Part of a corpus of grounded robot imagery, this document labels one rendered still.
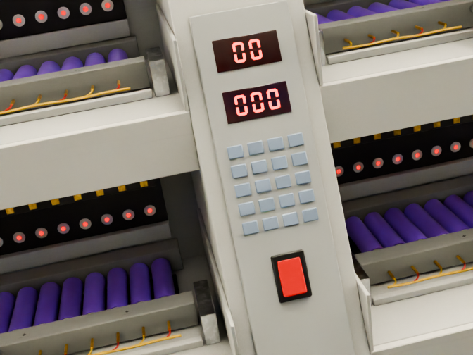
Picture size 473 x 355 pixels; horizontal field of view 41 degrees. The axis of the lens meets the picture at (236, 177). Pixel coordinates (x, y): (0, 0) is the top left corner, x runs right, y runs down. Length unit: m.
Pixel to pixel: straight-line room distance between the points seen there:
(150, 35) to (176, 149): 0.22
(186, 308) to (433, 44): 0.29
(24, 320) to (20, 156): 0.17
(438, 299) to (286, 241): 0.15
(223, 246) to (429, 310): 0.18
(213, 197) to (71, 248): 0.21
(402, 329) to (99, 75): 0.30
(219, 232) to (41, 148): 0.13
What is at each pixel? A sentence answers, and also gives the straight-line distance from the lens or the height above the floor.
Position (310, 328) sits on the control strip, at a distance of 0.46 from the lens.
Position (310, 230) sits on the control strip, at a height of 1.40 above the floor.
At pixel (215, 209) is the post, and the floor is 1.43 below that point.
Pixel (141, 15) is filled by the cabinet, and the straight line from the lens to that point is 0.66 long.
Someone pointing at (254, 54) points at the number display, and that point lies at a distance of 0.45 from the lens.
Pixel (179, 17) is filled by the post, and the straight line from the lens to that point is 0.45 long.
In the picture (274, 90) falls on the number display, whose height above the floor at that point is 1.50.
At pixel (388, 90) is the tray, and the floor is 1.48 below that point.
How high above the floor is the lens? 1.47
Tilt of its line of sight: 3 degrees down
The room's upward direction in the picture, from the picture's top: 11 degrees counter-clockwise
